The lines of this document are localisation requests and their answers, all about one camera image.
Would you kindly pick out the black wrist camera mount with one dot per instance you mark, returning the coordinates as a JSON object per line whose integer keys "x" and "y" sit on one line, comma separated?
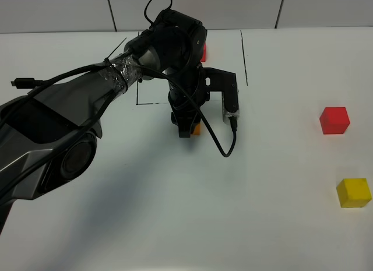
{"x": 215, "y": 80}

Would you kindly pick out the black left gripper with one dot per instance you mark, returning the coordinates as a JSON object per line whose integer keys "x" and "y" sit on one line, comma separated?
{"x": 186, "y": 96}

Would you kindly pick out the orange block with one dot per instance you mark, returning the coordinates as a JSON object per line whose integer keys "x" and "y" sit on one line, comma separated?
{"x": 196, "y": 129}

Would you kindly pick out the yellow block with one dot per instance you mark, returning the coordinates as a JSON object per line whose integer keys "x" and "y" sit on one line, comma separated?
{"x": 353, "y": 192}

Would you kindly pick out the red template block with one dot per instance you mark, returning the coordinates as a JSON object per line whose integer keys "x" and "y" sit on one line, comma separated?
{"x": 204, "y": 53}

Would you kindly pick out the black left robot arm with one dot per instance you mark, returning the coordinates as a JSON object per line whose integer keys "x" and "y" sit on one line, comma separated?
{"x": 49, "y": 136}

